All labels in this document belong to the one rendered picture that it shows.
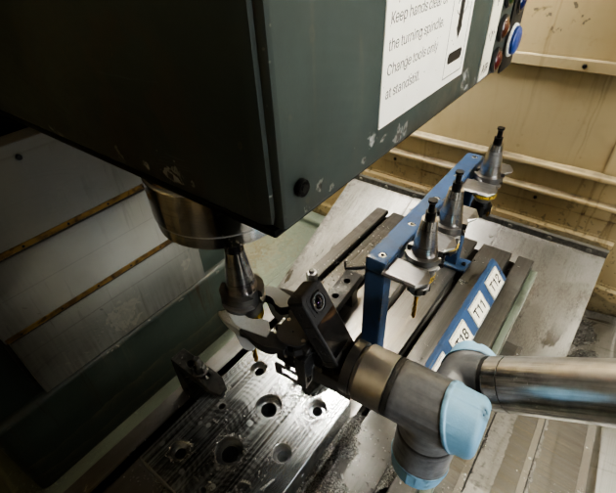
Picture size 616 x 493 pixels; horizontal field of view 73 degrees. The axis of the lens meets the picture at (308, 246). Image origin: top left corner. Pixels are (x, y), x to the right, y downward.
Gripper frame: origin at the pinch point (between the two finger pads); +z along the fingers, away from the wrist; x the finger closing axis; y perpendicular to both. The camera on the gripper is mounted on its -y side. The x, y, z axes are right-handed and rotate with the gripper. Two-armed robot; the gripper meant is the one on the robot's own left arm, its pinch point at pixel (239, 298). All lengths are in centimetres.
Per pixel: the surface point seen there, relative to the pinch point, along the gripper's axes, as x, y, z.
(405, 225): 31.6, 1.6, -12.8
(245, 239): -4.4, -16.9, -7.8
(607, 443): 48, 57, -64
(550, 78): 99, -8, -24
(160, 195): -8.4, -22.5, -1.2
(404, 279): 19.2, 2.7, -18.0
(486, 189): 54, 3, -22
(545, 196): 98, 25, -33
